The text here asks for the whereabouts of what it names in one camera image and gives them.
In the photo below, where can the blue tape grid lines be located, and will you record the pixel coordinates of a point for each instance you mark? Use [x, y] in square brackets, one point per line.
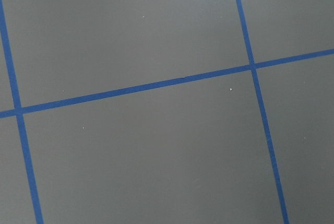
[164, 111]

